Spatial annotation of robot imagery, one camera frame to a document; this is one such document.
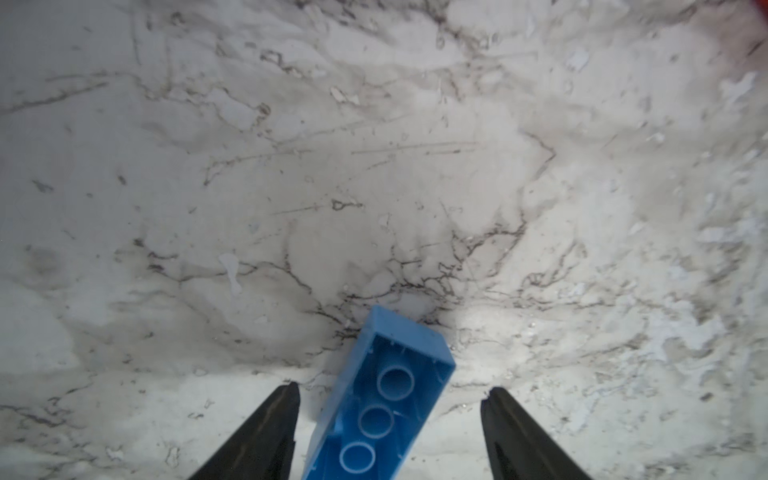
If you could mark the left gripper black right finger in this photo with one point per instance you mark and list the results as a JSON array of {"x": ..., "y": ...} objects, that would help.
[{"x": 518, "y": 447}]

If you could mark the blue long lego brick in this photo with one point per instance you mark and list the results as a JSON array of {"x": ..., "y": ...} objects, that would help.
[{"x": 391, "y": 381}]

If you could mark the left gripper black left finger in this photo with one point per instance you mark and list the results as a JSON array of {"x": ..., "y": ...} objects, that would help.
[{"x": 262, "y": 448}]

